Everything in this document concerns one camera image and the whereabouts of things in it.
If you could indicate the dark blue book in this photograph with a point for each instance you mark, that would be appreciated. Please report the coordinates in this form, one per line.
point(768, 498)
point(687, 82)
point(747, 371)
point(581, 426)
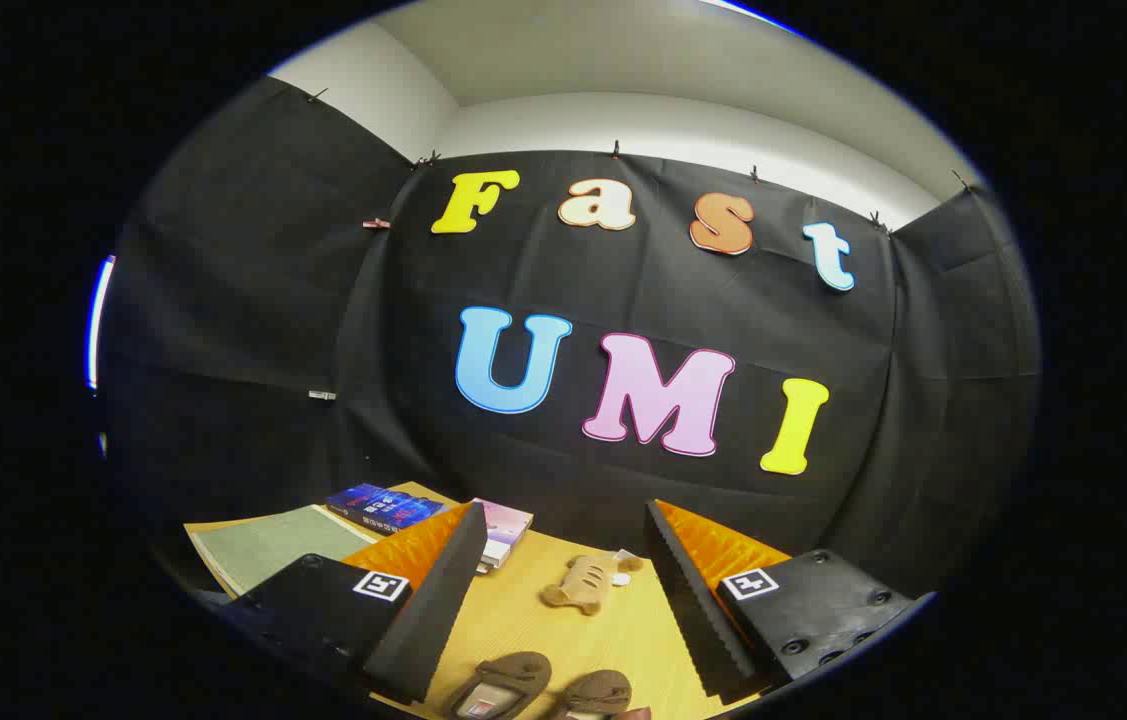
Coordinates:
point(383, 505)

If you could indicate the white book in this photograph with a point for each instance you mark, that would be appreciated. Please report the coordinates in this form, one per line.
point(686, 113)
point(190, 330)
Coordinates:
point(498, 555)

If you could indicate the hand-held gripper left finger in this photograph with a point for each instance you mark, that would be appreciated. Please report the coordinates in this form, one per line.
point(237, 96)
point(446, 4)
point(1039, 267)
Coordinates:
point(423, 620)

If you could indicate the pink cover book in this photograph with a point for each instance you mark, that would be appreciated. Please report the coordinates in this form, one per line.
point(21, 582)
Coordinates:
point(505, 520)

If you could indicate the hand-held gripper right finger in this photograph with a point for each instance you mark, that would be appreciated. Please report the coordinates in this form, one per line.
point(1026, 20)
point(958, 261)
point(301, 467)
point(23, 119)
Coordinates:
point(698, 620)

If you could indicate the tan bread-shaped plush toy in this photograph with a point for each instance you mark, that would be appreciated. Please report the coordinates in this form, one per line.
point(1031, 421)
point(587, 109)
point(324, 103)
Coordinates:
point(583, 585)

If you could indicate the pale green fabric storage box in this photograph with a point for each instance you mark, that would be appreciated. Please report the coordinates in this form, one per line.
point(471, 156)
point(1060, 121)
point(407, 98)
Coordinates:
point(268, 545)

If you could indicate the brown shoe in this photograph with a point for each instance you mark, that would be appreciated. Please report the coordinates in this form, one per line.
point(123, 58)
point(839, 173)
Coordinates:
point(598, 690)
point(513, 672)

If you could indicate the black backdrop cloth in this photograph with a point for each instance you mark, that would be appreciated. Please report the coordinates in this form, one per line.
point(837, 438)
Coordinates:
point(623, 290)

